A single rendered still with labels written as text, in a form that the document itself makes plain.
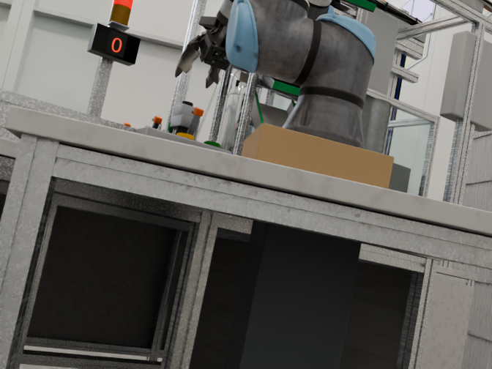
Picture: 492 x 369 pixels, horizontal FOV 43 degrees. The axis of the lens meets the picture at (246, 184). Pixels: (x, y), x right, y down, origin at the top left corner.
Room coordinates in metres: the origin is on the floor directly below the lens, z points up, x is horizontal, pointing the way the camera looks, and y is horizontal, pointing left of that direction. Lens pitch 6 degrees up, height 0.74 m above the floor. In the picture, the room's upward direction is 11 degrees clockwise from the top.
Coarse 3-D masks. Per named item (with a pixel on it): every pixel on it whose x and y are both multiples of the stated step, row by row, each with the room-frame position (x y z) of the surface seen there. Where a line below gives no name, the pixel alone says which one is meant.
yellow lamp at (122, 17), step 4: (116, 4) 1.57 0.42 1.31; (120, 4) 1.57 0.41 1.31; (112, 8) 1.58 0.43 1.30; (116, 8) 1.57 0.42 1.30; (120, 8) 1.57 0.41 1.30; (124, 8) 1.57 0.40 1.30; (128, 8) 1.58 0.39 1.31; (112, 12) 1.58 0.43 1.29; (116, 12) 1.57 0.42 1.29; (120, 12) 1.57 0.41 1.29; (124, 12) 1.57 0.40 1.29; (128, 12) 1.58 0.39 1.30; (112, 16) 1.57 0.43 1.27; (116, 16) 1.57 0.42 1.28; (120, 16) 1.57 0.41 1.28; (124, 16) 1.58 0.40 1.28; (128, 16) 1.59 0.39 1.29; (116, 20) 1.57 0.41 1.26; (120, 20) 1.57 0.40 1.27; (124, 20) 1.58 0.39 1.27; (128, 20) 1.59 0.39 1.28; (124, 24) 1.58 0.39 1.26
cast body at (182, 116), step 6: (186, 102) 1.58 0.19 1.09; (180, 108) 1.57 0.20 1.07; (186, 108) 1.57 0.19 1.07; (192, 108) 1.58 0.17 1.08; (174, 114) 1.59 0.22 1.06; (180, 114) 1.57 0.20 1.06; (186, 114) 1.57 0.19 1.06; (192, 114) 1.58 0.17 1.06; (174, 120) 1.59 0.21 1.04; (180, 120) 1.56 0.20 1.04; (186, 120) 1.56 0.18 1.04; (174, 126) 1.58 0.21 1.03; (180, 126) 1.56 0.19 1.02; (186, 126) 1.56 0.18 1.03
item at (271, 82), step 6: (264, 78) 1.70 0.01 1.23; (270, 78) 1.66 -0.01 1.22; (270, 84) 1.65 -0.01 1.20; (276, 84) 1.63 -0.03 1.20; (282, 84) 1.64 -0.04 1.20; (288, 84) 1.81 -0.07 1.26; (294, 84) 1.82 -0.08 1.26; (276, 90) 1.64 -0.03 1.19; (282, 90) 1.64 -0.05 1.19; (288, 90) 1.65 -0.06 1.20; (294, 90) 1.65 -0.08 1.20
